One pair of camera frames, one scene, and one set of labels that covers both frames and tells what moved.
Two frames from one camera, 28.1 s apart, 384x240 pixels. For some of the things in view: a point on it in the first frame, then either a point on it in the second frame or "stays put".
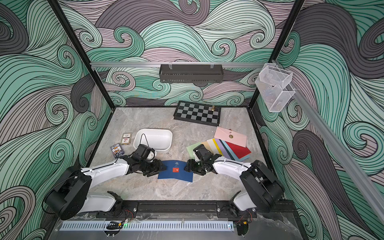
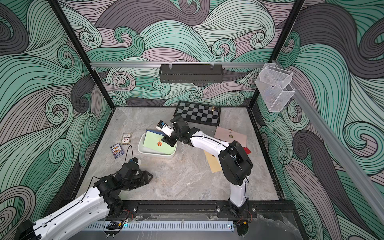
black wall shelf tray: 191,73 stays put
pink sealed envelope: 231,136 stays put
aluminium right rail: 359,177 stays put
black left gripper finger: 160,166 to 146,180
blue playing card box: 117,150 stays put
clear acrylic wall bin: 273,85 stays put
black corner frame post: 82,52 stays put
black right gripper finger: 189,169 to 171,141
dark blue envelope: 175,169 to 158,132
